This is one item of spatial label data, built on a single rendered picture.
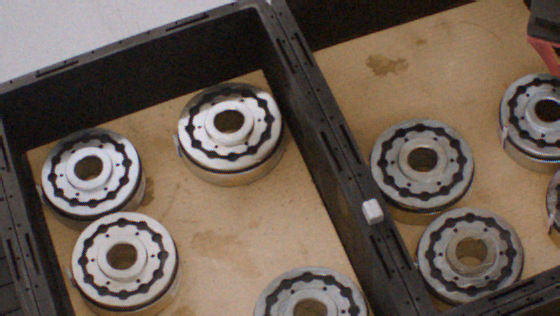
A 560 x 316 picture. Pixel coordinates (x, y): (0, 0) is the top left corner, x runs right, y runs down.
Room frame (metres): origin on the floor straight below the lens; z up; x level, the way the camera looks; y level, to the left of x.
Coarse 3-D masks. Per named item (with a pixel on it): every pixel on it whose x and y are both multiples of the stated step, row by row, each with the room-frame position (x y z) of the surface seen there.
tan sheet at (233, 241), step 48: (192, 96) 0.75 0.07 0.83; (48, 144) 0.72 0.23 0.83; (144, 144) 0.70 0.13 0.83; (288, 144) 0.68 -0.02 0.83; (192, 192) 0.64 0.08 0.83; (240, 192) 0.63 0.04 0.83; (288, 192) 0.63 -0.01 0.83; (192, 240) 0.59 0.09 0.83; (240, 240) 0.58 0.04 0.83; (288, 240) 0.57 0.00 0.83; (336, 240) 0.57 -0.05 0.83; (192, 288) 0.54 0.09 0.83; (240, 288) 0.53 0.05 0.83
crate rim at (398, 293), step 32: (256, 0) 0.79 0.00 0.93; (160, 32) 0.76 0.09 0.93; (64, 64) 0.74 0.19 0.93; (288, 64) 0.71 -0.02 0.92; (0, 96) 0.72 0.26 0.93; (0, 128) 0.68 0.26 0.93; (320, 128) 0.63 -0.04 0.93; (0, 160) 0.64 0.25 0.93; (352, 192) 0.56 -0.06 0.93; (32, 256) 0.54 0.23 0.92; (384, 256) 0.49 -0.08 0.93
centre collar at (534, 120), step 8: (536, 96) 0.68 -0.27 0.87; (544, 96) 0.68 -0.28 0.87; (552, 96) 0.67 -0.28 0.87; (528, 104) 0.67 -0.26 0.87; (536, 104) 0.67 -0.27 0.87; (528, 112) 0.66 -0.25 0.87; (528, 120) 0.65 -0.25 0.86; (536, 120) 0.65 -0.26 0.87; (536, 128) 0.64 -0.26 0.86; (544, 128) 0.64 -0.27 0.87; (552, 128) 0.64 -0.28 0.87
